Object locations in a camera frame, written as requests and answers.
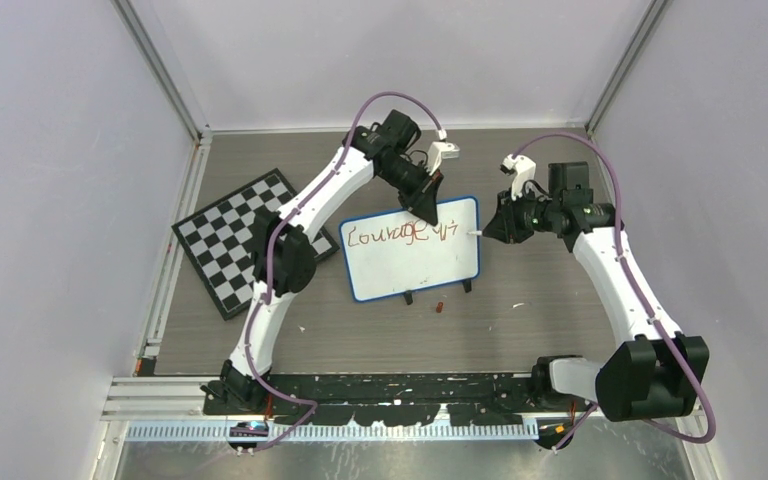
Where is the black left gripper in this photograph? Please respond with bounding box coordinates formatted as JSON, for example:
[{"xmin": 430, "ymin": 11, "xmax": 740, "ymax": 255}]
[{"xmin": 380, "ymin": 159, "xmax": 445, "ymax": 227}]

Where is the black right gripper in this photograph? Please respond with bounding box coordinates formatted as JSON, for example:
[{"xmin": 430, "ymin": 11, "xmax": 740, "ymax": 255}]
[{"xmin": 484, "ymin": 184, "xmax": 561, "ymax": 244}]

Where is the blue framed whiteboard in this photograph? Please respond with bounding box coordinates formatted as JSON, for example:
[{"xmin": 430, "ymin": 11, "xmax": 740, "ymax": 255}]
[{"xmin": 338, "ymin": 196, "xmax": 481, "ymax": 303}]

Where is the black white chessboard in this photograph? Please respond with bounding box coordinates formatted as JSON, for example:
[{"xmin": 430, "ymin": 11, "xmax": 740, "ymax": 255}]
[{"xmin": 171, "ymin": 168, "xmax": 342, "ymax": 322}]

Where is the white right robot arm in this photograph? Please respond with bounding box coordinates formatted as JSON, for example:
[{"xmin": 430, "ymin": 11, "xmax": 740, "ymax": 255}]
[{"xmin": 481, "ymin": 156, "xmax": 710, "ymax": 422}]

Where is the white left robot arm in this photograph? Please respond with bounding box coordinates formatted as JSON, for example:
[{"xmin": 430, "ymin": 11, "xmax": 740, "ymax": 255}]
[{"xmin": 202, "ymin": 110, "xmax": 453, "ymax": 414}]

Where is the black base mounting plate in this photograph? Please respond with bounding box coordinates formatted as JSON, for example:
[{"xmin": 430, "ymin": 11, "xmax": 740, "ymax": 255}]
[{"xmin": 201, "ymin": 373, "xmax": 587, "ymax": 427}]

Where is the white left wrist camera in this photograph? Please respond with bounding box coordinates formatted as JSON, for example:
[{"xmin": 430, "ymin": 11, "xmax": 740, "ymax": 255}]
[{"xmin": 426, "ymin": 129, "xmax": 460, "ymax": 174}]

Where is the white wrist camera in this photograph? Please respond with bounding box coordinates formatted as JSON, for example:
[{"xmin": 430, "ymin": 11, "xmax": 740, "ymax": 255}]
[
  {"xmin": 500, "ymin": 154, "xmax": 537, "ymax": 201},
  {"xmin": 426, "ymin": 129, "xmax": 460, "ymax": 174}
]

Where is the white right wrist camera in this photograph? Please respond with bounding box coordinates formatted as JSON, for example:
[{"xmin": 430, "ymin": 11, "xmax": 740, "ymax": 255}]
[{"xmin": 500, "ymin": 154, "xmax": 537, "ymax": 201}]

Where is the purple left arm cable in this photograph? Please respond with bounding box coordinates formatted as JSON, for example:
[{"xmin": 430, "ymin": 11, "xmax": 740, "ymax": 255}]
[{"xmin": 243, "ymin": 91, "xmax": 449, "ymax": 454}]

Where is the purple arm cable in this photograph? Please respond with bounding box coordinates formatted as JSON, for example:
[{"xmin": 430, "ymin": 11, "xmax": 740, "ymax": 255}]
[
  {"xmin": 511, "ymin": 131, "xmax": 718, "ymax": 453},
  {"xmin": 243, "ymin": 91, "xmax": 449, "ymax": 454}
]

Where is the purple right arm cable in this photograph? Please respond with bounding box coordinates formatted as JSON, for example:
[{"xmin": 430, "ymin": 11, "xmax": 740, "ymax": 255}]
[{"xmin": 511, "ymin": 131, "xmax": 718, "ymax": 453}]

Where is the aluminium frame rail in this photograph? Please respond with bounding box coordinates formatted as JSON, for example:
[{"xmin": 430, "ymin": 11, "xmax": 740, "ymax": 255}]
[{"xmin": 110, "ymin": 0, "xmax": 203, "ymax": 143}]

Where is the white slotted cable duct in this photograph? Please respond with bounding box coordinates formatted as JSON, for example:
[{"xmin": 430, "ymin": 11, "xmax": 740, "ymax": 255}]
[{"xmin": 125, "ymin": 419, "xmax": 539, "ymax": 443}]

